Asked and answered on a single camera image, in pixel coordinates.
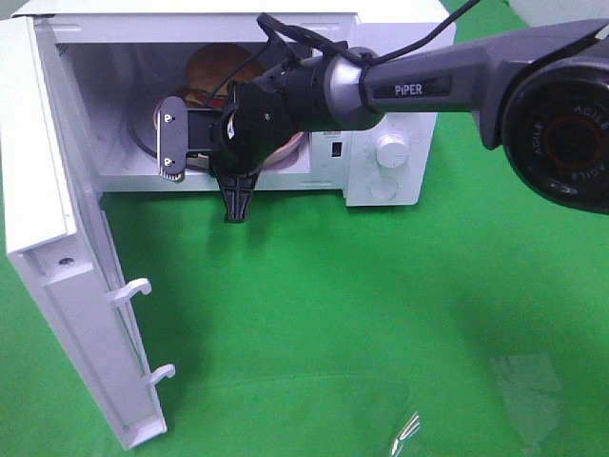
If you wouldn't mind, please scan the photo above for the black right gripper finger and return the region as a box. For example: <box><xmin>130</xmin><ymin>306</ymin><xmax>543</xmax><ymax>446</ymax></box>
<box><xmin>211</xmin><ymin>165</ymin><xmax>261</xmax><ymax>223</ymax></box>

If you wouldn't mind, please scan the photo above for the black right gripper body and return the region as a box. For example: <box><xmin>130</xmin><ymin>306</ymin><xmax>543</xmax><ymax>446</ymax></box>
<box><xmin>209</xmin><ymin>56</ymin><xmax>333</xmax><ymax>176</ymax></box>

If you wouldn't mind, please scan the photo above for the pink round plate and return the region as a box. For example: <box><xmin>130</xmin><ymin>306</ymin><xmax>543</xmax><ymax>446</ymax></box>
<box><xmin>170</xmin><ymin>86</ymin><xmax>305</xmax><ymax>170</ymax></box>

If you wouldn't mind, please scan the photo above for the burger with sesame bun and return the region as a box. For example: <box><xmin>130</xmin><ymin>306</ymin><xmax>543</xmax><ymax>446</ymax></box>
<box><xmin>183</xmin><ymin>43</ymin><xmax>265</xmax><ymax>108</ymax></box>

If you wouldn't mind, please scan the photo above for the white timer knob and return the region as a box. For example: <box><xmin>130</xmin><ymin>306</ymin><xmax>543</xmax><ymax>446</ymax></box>
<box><xmin>375</xmin><ymin>134</ymin><xmax>410</xmax><ymax>169</ymax></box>

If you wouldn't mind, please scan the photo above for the round door release button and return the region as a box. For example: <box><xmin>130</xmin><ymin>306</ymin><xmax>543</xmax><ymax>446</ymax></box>
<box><xmin>368</xmin><ymin>177</ymin><xmax>399</xmax><ymax>201</ymax></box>

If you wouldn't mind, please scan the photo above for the white microwave door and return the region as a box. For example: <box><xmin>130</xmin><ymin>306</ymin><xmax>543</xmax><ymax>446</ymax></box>
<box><xmin>1</xmin><ymin>16</ymin><xmax>175</xmax><ymax>449</ymax></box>

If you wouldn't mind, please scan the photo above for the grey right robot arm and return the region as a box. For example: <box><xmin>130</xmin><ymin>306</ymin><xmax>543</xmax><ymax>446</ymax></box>
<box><xmin>210</xmin><ymin>14</ymin><xmax>608</xmax><ymax>223</ymax></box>

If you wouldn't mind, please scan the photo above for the glass microwave turntable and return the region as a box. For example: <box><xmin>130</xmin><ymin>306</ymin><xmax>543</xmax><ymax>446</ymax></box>
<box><xmin>128</xmin><ymin>114</ymin><xmax>157</xmax><ymax>159</ymax></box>

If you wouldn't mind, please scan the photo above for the white microwave oven body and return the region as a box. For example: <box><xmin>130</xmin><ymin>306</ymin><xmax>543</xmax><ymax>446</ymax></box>
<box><xmin>1</xmin><ymin>1</ymin><xmax>447</xmax><ymax>207</ymax></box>

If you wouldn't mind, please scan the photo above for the green table cloth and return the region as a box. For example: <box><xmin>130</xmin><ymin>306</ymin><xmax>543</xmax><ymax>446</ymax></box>
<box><xmin>0</xmin><ymin>0</ymin><xmax>609</xmax><ymax>457</ymax></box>

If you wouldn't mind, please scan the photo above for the clear tape strip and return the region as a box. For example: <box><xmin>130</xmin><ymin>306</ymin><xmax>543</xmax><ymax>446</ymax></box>
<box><xmin>381</xmin><ymin>408</ymin><xmax>422</xmax><ymax>457</ymax></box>

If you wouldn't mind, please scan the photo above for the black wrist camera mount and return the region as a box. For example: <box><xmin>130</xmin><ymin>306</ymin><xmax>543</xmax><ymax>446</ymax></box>
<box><xmin>156</xmin><ymin>96</ymin><xmax>222</xmax><ymax>182</ymax></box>

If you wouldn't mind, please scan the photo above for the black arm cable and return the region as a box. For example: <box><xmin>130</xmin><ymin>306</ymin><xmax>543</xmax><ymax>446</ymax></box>
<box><xmin>204</xmin><ymin>0</ymin><xmax>481</xmax><ymax>110</ymax></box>

